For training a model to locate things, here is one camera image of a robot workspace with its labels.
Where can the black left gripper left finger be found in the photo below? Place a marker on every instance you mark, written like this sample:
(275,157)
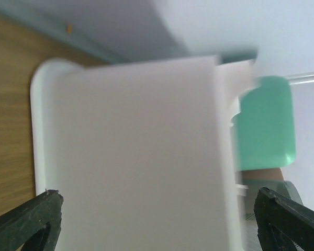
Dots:
(34,225)

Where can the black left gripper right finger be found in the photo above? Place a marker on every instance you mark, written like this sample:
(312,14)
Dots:
(283,224)

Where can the salmon pink plastic bin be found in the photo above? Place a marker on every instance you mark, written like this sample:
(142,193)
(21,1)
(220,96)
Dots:
(263,174)

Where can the green plastic bin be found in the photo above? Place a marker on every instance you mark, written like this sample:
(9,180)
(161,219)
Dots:
(265,126)

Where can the white plastic tub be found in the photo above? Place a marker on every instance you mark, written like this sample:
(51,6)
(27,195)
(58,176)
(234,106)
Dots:
(142,153)

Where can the right aluminium frame post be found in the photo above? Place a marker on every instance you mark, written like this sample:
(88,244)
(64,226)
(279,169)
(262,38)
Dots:
(305,78)

